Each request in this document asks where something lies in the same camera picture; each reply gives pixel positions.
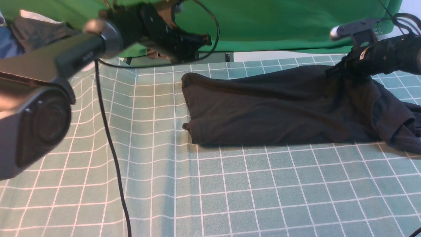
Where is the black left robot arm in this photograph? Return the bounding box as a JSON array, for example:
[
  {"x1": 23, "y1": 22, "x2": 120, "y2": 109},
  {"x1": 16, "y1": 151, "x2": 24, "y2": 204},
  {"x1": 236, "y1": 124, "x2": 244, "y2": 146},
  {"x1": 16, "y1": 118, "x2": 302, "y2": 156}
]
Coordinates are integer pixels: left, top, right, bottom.
[{"x1": 0, "y1": 0, "x2": 220, "y2": 180}]

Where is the gray long-sleeve shirt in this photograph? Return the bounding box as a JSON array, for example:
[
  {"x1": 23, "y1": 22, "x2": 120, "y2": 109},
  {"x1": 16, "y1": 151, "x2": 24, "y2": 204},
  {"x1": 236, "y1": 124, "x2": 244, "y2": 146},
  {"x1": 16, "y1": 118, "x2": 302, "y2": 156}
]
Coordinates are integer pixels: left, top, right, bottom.
[{"x1": 181, "y1": 65, "x2": 421, "y2": 154}]

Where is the blue crumpled shirt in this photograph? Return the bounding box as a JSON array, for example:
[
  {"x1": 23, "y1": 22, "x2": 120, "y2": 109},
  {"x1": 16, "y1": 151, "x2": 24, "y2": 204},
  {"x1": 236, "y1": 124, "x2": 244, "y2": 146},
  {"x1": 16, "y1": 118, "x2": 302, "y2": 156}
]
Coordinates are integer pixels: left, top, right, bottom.
[{"x1": 0, "y1": 26, "x2": 25, "y2": 60}]

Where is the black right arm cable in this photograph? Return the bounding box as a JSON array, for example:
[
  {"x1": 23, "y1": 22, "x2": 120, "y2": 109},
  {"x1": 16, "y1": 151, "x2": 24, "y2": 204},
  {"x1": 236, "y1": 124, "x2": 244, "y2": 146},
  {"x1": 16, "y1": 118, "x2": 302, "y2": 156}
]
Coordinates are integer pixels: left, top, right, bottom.
[{"x1": 377, "y1": 0, "x2": 421, "y2": 37}]

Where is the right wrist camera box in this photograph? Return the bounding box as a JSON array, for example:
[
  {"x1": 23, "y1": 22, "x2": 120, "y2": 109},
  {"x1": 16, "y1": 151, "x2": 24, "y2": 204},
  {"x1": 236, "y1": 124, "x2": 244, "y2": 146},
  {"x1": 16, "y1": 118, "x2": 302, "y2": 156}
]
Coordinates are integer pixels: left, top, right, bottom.
[{"x1": 329, "y1": 18, "x2": 381, "y2": 41}]

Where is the dark gray crumpled shirt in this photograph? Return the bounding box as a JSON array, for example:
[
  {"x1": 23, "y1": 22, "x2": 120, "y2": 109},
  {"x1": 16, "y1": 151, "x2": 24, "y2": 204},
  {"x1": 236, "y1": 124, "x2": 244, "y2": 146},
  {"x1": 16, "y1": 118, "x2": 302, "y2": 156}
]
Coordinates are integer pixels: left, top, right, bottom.
[{"x1": 9, "y1": 16, "x2": 80, "y2": 53}]

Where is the green checkered tablecloth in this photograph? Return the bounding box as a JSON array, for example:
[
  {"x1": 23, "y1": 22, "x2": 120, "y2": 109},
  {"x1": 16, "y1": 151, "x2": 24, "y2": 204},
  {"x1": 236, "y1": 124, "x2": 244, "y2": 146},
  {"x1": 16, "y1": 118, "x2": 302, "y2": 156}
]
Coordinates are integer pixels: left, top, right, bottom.
[{"x1": 0, "y1": 55, "x2": 421, "y2": 237}]

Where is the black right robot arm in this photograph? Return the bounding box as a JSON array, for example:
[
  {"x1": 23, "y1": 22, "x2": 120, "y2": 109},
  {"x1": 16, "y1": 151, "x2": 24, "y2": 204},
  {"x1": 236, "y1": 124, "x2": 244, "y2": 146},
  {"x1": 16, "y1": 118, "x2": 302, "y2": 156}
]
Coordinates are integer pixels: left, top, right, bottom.
[{"x1": 325, "y1": 34, "x2": 421, "y2": 82}]

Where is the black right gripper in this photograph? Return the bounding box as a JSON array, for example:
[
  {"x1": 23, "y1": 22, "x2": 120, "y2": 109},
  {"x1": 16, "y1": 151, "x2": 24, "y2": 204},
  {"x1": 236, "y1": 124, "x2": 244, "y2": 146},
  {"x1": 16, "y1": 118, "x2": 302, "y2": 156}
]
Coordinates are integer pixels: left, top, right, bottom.
[{"x1": 325, "y1": 49, "x2": 379, "y2": 81}]

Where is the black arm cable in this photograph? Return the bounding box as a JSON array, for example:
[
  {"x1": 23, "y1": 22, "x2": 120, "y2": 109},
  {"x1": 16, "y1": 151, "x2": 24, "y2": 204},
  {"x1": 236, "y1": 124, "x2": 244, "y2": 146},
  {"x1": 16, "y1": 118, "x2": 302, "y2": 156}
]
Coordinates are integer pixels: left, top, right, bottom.
[
  {"x1": 377, "y1": 0, "x2": 421, "y2": 37},
  {"x1": 94, "y1": 0, "x2": 220, "y2": 237}
]

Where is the green backdrop cloth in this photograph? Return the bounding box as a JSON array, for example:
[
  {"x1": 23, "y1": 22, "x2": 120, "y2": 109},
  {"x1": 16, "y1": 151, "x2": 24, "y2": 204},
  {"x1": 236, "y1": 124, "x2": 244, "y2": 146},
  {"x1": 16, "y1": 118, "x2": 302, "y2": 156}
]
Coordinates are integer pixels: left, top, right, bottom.
[{"x1": 0, "y1": 0, "x2": 402, "y2": 53}]

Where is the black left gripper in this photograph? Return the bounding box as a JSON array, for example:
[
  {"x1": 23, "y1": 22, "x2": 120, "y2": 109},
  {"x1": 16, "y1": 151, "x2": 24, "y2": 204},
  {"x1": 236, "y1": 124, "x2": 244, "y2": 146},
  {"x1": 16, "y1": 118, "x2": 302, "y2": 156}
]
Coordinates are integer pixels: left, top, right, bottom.
[{"x1": 140, "y1": 3, "x2": 212, "y2": 63}]

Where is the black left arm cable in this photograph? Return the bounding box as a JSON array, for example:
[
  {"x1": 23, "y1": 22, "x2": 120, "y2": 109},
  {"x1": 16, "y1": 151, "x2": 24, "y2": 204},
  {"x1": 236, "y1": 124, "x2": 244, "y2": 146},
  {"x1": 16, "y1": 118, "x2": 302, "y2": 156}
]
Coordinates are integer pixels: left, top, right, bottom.
[{"x1": 94, "y1": 0, "x2": 220, "y2": 237}]

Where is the white crumpled garment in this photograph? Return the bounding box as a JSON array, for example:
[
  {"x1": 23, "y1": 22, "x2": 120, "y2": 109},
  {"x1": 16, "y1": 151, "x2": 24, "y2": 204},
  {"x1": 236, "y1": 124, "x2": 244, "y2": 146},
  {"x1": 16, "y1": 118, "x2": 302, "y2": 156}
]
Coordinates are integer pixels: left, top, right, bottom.
[{"x1": 20, "y1": 9, "x2": 64, "y2": 24}]

